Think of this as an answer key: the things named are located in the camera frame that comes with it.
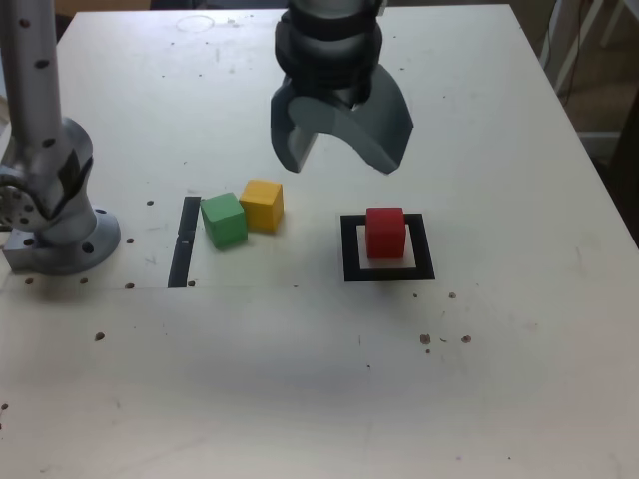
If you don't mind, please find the white furniture leg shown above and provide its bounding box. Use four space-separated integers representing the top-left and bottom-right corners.
552 0 600 96
597 0 631 50

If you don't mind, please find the yellow cube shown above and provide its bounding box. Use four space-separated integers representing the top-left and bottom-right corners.
238 179 286 235

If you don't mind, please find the black tape square outline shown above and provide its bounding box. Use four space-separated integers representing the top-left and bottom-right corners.
339 213 436 283

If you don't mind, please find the black tape strip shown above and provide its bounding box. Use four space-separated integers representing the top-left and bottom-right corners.
167 196 202 289

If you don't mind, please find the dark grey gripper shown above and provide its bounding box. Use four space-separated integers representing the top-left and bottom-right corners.
269 65 415 177

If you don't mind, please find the red cube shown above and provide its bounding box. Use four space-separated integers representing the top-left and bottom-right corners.
365 207 405 260

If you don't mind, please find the green cube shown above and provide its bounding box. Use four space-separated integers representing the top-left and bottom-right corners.
199 192 250 250

